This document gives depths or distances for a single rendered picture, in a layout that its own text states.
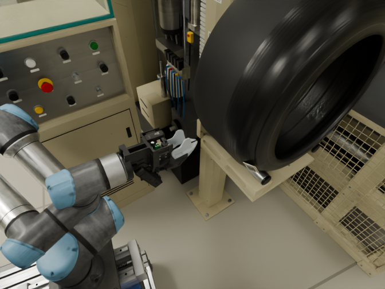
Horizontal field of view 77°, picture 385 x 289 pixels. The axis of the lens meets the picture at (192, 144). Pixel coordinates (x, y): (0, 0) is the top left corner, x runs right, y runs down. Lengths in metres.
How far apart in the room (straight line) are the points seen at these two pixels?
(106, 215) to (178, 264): 0.96
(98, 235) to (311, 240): 1.46
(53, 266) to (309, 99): 1.07
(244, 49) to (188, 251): 1.38
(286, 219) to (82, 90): 1.54
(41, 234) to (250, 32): 0.64
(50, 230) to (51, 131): 0.69
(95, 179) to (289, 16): 0.53
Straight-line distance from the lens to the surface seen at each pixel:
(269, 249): 1.80
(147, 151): 0.56
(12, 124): 0.89
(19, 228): 0.65
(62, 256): 0.81
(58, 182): 0.55
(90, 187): 0.54
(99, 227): 0.83
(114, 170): 0.55
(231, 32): 0.65
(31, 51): 1.11
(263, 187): 0.96
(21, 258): 0.64
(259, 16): 0.64
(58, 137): 1.27
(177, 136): 0.63
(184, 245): 1.74
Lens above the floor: 1.65
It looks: 49 degrees down
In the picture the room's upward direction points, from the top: straight up
